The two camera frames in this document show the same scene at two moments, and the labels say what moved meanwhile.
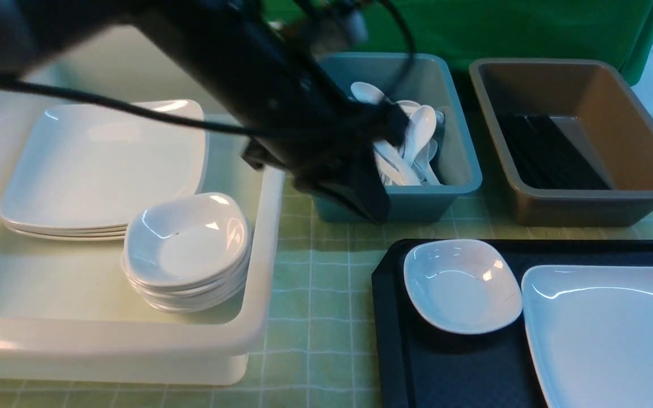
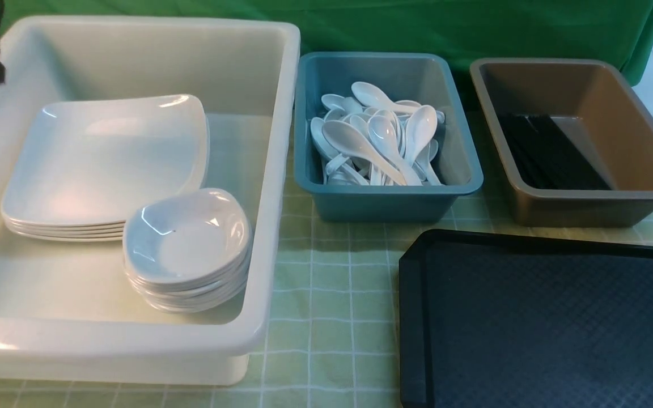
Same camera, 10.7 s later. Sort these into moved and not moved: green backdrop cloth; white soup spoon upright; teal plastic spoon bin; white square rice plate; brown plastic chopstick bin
Moved: white square rice plate
Not moved: brown plastic chopstick bin; green backdrop cloth; white soup spoon upright; teal plastic spoon bin
